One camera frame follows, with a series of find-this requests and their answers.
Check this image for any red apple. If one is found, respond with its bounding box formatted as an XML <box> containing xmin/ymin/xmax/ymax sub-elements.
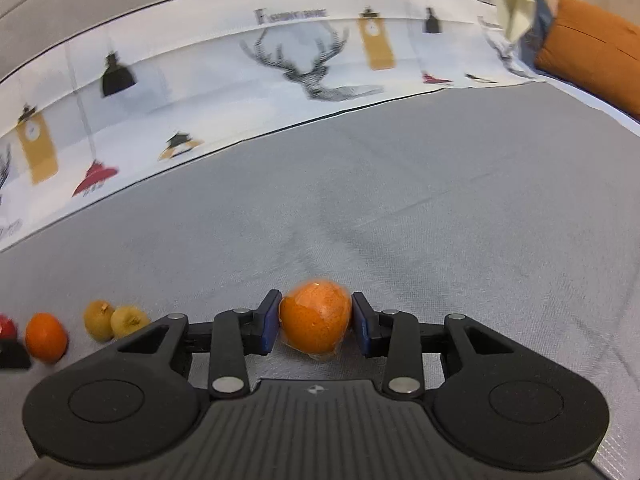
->
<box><xmin>0</xmin><ymin>314</ymin><xmax>18</xmax><ymax>340</ymax></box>

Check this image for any plain orange fruit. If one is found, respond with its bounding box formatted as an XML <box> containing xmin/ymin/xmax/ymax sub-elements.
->
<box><xmin>25</xmin><ymin>312</ymin><xmax>68</xmax><ymax>364</ymax></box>

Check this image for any yellow-green longan fruit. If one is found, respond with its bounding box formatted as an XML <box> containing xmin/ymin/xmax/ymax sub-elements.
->
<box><xmin>111</xmin><ymin>304</ymin><xmax>151</xmax><ymax>339</ymax></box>
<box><xmin>84</xmin><ymin>300</ymin><xmax>115</xmax><ymax>342</ymax></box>

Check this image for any grey printed sofa cover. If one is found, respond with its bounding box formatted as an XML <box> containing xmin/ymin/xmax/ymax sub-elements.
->
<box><xmin>1</xmin><ymin>0</ymin><xmax>639</xmax><ymax>479</ymax></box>

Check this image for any blue cushion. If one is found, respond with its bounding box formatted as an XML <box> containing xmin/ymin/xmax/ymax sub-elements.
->
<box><xmin>520</xmin><ymin>0</ymin><xmax>553</xmax><ymax>70</ymax></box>

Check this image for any orange cushion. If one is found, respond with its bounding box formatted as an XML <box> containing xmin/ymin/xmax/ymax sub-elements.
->
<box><xmin>535</xmin><ymin>0</ymin><xmax>640</xmax><ymax>119</ymax></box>

